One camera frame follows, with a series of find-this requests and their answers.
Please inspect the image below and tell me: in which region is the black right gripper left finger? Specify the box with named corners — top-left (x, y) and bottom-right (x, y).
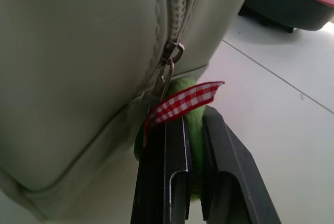
top-left (132, 119), bottom-right (194, 224)

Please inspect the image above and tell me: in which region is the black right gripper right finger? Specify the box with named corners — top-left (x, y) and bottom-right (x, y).
top-left (201, 107), bottom-right (282, 224)

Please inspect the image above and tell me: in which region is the green plush keychain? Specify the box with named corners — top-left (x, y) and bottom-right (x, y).
top-left (134, 76), bottom-right (225, 201)

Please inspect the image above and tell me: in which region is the pale green zipper pouch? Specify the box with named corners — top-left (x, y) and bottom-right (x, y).
top-left (0, 0), bottom-right (261, 222)

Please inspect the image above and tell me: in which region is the black tray with red mat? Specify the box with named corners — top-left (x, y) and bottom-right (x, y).
top-left (237, 0), bottom-right (334, 34)

